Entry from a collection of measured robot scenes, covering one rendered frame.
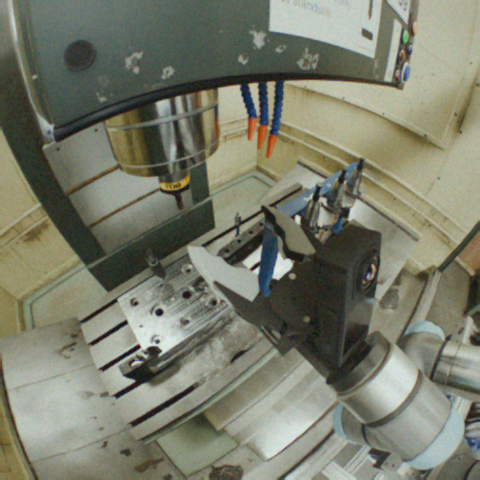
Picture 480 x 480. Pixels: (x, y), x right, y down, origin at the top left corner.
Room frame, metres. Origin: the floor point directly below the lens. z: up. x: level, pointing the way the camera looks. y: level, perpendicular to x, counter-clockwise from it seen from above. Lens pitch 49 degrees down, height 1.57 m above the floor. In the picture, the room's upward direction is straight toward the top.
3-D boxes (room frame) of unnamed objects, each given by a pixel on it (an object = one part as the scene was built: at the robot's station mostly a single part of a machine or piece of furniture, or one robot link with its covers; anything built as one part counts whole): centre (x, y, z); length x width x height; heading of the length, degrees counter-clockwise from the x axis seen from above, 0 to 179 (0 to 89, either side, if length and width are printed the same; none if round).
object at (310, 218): (0.35, -0.16, 1.26); 0.04 x 0.04 x 0.07
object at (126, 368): (0.08, 0.26, 0.97); 0.13 x 0.03 x 0.15; 130
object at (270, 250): (0.36, -0.08, 1.05); 0.10 x 0.05 x 0.30; 40
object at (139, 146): (0.30, 0.11, 1.48); 0.16 x 0.16 x 0.12
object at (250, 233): (0.53, -0.02, 0.93); 0.26 x 0.05 x 0.06; 135
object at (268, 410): (0.12, -0.30, 0.70); 0.90 x 0.30 x 0.16; 130
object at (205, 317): (0.26, 0.20, 0.96); 0.29 x 0.23 x 0.05; 130
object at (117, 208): (0.64, 0.39, 1.16); 0.48 x 0.05 x 0.51; 130
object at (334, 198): (0.42, -0.24, 1.26); 0.04 x 0.04 x 0.07
